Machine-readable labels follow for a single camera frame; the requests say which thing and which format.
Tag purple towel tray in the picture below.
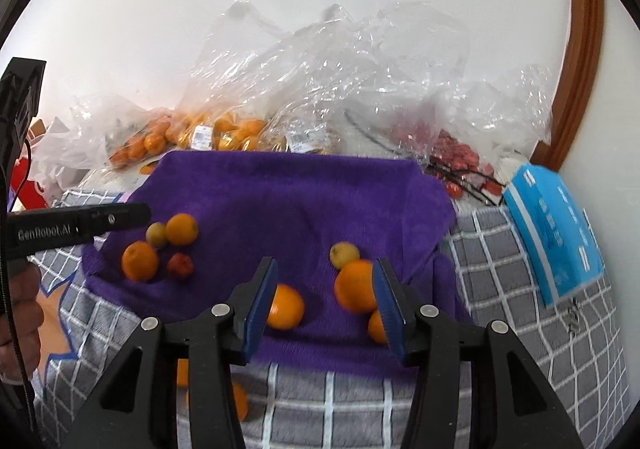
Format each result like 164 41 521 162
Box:
81 151 470 381

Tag small orange kumquat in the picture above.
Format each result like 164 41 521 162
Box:
368 310 387 345

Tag large mandarin orange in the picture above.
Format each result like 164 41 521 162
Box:
120 241 160 283

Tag small orange mandarin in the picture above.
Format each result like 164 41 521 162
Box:
232 381 248 422

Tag blue tissue pack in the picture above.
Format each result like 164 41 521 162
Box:
503 164 605 307

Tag small red tomato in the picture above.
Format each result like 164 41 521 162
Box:
166 253 194 280

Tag person's left hand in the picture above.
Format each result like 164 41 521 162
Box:
0 264 43 384

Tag grey checked blanket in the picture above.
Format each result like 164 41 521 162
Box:
34 206 630 448

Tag orange mandarin end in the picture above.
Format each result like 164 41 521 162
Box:
334 259 378 315

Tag small orange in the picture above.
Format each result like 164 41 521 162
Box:
165 213 200 247

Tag round orange mandarin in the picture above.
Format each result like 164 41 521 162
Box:
177 358 189 388

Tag clear bag of mandarins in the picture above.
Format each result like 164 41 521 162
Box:
32 94 174 169

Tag oval orange fruit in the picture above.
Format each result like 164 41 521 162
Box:
267 284 305 331

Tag brown wooden door frame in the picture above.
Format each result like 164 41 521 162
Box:
532 0 605 172

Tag clear bag of red fruit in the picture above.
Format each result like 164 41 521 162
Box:
390 64 554 198

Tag yellow green small fruit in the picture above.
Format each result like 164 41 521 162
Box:
329 242 360 270

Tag clear bag of kumquats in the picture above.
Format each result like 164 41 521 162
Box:
169 0 469 157

